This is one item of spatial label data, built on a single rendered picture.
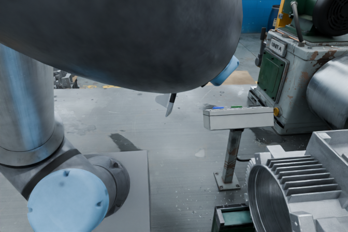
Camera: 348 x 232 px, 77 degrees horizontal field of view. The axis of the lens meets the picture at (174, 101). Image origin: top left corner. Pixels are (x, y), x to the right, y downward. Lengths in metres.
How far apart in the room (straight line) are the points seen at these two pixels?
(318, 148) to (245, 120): 0.20
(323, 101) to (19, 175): 0.79
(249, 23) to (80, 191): 6.06
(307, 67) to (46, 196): 0.82
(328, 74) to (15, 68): 0.79
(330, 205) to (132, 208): 0.43
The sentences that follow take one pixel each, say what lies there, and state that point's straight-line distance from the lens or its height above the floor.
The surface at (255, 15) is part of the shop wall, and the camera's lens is 6.28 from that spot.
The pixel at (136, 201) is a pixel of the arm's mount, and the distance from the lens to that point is 0.63.
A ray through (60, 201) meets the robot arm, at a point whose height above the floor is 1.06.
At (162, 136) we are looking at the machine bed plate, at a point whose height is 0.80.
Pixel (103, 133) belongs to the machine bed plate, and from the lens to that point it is 0.97.
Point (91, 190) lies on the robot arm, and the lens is 0.41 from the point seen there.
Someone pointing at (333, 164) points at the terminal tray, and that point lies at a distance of 0.42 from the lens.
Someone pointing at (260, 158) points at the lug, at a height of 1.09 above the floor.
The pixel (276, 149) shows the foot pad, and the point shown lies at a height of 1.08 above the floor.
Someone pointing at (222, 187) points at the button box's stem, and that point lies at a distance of 0.74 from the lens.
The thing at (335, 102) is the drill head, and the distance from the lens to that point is 0.78.
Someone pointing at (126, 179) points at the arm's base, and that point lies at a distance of 0.59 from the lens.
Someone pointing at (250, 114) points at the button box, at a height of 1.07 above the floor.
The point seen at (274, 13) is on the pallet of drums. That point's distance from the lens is 5.66.
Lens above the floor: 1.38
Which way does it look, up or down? 31 degrees down
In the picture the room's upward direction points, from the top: straight up
